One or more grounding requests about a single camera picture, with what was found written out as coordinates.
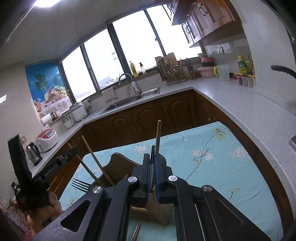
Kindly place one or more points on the wall power outlet strip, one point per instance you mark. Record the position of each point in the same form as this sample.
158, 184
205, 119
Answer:
23, 139

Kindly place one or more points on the steel sink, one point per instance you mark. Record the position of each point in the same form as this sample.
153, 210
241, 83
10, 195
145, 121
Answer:
129, 100

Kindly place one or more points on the wooden upper cabinets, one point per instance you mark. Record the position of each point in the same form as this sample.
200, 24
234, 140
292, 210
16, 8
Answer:
208, 18

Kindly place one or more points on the seasoning jar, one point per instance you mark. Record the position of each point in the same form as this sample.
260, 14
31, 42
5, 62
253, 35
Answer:
251, 83
239, 80
244, 81

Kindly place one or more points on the wall switch plate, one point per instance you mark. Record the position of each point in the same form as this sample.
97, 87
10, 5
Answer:
219, 50

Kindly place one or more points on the kitchen window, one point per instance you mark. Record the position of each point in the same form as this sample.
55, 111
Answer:
129, 41

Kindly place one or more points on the yellow dish soap bottle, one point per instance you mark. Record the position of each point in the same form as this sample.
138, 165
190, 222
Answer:
134, 70

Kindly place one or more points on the yellow cap beverage bottle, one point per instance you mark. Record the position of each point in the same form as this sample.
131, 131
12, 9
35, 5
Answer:
242, 66

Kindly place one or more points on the white slow cooker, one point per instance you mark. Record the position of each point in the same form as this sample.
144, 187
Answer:
78, 112

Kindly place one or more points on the brown wooden chopstick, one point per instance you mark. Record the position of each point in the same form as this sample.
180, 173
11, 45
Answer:
158, 136

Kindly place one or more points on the paper towel roll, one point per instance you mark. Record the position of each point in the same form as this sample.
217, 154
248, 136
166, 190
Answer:
46, 119

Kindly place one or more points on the bamboo chopstick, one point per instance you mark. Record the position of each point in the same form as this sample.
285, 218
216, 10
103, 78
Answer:
91, 157
106, 179

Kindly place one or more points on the clear pump bottle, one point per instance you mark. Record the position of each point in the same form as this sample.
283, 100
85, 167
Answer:
142, 69

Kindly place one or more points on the pink basin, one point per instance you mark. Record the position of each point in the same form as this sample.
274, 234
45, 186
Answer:
206, 72

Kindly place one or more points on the person's left hand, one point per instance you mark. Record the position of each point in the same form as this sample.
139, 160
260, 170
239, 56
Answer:
44, 215

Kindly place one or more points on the white red rice cooker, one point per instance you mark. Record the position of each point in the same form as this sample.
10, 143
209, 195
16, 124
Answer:
47, 140

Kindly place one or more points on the cooking oil bottle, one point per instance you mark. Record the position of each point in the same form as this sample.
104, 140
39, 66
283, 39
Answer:
249, 66

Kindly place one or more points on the square ceiling light panel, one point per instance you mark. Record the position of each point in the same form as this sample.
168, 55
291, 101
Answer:
2, 99

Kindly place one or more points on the black wok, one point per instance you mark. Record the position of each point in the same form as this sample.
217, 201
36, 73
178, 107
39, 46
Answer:
283, 70

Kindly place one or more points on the wooden lower cabinets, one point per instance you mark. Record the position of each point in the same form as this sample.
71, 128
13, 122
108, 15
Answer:
143, 120

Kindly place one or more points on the gas stove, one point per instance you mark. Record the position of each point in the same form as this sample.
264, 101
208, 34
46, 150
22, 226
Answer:
293, 141

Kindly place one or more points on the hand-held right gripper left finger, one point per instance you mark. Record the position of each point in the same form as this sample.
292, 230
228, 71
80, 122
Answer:
138, 185

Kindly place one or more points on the pink green pot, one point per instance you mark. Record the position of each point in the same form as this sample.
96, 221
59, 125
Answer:
207, 62

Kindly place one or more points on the white kitchen countertop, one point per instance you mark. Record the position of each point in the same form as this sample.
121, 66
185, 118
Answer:
231, 104

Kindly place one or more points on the wooden dish rack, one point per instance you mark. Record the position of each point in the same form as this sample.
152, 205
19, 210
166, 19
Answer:
170, 67

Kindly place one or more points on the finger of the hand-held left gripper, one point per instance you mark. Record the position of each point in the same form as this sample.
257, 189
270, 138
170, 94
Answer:
67, 154

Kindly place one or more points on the chrome faucet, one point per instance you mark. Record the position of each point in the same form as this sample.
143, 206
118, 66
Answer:
135, 87

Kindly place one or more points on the hanging dish towel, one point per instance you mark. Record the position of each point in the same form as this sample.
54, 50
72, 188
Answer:
109, 95

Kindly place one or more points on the bright ceiling lamp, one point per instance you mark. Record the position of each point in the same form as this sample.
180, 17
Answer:
47, 2

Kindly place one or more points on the steel fork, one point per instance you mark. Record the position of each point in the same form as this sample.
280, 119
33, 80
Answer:
81, 184

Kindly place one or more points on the dark wooden chopstick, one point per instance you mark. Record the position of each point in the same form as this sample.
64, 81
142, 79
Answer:
136, 231

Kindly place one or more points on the steel electric kettle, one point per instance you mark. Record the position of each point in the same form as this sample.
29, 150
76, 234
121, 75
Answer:
34, 154

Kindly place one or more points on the wooden cabinets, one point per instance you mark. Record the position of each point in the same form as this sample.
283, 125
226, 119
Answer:
143, 120
208, 18

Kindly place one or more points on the blue floral tablecloth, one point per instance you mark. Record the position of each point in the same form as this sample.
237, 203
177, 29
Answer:
208, 166

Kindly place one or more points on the tropical fruit wall poster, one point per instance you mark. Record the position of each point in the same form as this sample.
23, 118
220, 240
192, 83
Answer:
46, 88

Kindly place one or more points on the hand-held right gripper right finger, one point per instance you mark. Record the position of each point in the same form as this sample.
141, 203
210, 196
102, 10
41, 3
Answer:
161, 180

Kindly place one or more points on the small white jar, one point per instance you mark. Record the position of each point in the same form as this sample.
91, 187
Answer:
68, 122

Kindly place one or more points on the wooden utensil holder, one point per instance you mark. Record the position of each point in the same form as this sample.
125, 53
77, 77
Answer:
120, 162

